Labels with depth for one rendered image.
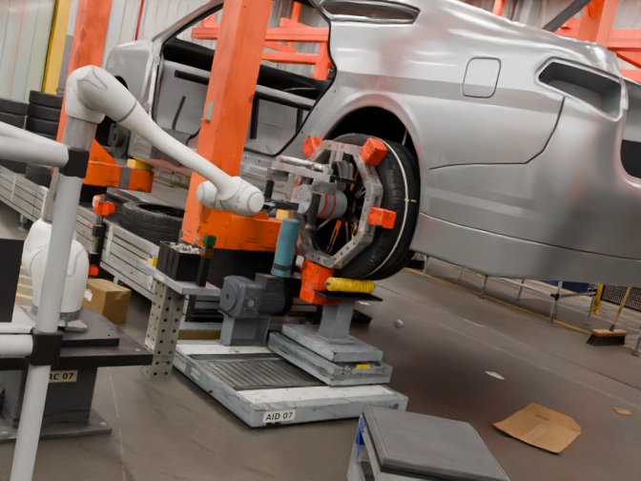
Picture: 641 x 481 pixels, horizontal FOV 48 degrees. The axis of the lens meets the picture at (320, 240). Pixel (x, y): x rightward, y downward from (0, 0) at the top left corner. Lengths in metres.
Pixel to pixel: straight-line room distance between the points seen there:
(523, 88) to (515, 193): 0.38
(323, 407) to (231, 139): 1.28
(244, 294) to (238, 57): 1.07
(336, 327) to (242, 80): 1.21
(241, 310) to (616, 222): 1.64
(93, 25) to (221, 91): 1.93
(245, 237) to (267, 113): 2.49
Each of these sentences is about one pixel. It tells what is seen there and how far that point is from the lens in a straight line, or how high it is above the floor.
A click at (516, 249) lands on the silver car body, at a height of 0.86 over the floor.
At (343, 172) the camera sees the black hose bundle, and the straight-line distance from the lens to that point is 2.96.
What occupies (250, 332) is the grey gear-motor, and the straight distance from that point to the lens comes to 3.61.
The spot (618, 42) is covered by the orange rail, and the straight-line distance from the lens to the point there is 9.49.
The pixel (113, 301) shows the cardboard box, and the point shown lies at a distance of 3.74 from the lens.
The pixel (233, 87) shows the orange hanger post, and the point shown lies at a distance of 3.34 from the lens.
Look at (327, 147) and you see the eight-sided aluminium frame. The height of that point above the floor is 1.09.
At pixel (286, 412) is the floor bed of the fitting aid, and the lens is 2.84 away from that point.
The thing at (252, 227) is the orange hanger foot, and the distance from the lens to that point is 3.50.
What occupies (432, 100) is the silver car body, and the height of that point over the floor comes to 1.36.
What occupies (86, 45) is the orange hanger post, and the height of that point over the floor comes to 1.43.
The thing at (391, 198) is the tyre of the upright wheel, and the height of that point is 0.93.
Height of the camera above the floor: 1.06
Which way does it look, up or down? 7 degrees down
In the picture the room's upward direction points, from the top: 12 degrees clockwise
